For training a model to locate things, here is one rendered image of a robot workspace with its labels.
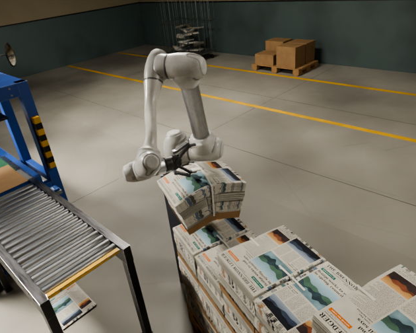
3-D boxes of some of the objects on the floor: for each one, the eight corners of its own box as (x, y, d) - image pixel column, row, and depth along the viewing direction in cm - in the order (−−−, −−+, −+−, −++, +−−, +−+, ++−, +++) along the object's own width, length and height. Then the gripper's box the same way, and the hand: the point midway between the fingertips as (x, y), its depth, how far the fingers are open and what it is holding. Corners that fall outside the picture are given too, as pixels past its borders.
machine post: (82, 238, 348) (28, 80, 273) (73, 243, 343) (16, 83, 267) (77, 234, 354) (23, 78, 278) (69, 239, 349) (11, 82, 273)
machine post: (53, 215, 386) (-1, 71, 311) (45, 219, 381) (-12, 74, 305) (50, 213, 392) (-5, 70, 316) (42, 217, 387) (-15, 73, 311)
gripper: (160, 139, 182) (198, 131, 190) (163, 182, 193) (199, 173, 202) (164, 145, 176) (205, 137, 184) (168, 189, 188) (205, 179, 196)
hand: (200, 156), depth 192 cm, fingers open, 14 cm apart
